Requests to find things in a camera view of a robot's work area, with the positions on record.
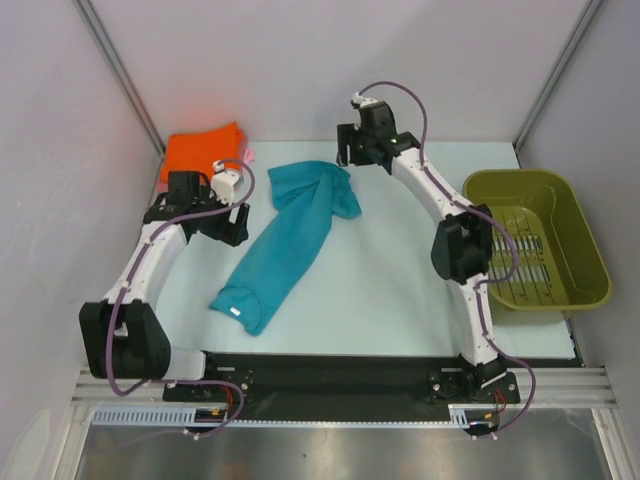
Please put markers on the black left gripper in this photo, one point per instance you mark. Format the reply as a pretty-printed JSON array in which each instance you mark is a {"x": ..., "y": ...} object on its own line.
[{"x": 237, "y": 232}]

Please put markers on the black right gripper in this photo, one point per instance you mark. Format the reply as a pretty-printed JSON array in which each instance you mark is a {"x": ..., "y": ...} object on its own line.
[{"x": 346, "y": 135}]

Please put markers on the teal t shirt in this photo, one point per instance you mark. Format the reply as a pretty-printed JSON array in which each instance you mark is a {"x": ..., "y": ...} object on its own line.
[{"x": 307, "y": 196}]

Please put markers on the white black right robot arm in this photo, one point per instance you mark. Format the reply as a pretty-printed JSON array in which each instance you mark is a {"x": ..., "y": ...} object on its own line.
[{"x": 463, "y": 244}]

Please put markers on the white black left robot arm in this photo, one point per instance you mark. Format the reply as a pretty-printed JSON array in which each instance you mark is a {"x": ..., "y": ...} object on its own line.
[{"x": 124, "y": 337}]

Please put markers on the folded orange t shirt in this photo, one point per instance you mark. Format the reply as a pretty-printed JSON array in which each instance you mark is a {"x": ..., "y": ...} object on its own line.
[{"x": 227, "y": 141}]

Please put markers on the folded pink t shirt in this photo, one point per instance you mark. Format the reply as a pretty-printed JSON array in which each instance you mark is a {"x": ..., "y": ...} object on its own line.
[{"x": 248, "y": 154}]

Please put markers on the olive green plastic basket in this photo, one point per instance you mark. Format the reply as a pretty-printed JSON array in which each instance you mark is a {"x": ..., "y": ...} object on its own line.
[{"x": 560, "y": 267}]

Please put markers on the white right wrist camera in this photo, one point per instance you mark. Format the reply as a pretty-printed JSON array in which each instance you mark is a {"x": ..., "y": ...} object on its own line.
[{"x": 359, "y": 101}]

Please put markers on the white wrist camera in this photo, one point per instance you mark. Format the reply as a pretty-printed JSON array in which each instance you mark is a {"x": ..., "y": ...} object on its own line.
[
  {"x": 225, "y": 181},
  {"x": 359, "y": 101}
]

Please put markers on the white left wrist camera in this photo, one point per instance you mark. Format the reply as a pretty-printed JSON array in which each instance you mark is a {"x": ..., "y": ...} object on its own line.
[{"x": 225, "y": 181}]

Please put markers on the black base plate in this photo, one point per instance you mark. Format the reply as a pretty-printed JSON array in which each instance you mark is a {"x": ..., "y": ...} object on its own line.
[{"x": 355, "y": 389}]

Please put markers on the aluminium corner post left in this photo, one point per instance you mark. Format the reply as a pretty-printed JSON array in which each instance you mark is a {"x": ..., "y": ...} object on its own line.
[{"x": 108, "y": 50}]

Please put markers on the aluminium corner post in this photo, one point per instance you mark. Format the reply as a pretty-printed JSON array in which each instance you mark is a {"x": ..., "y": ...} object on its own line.
[
  {"x": 561, "y": 65},
  {"x": 108, "y": 50}
]

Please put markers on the aluminium corner post right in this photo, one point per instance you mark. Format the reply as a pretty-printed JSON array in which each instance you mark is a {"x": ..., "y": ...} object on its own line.
[{"x": 561, "y": 65}]

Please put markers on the slotted grey cable duct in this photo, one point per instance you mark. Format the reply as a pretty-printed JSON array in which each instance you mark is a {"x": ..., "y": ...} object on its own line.
[{"x": 193, "y": 417}]

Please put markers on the aluminium rail profile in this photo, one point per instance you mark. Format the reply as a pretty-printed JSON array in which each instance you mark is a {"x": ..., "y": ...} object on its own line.
[{"x": 570, "y": 388}]

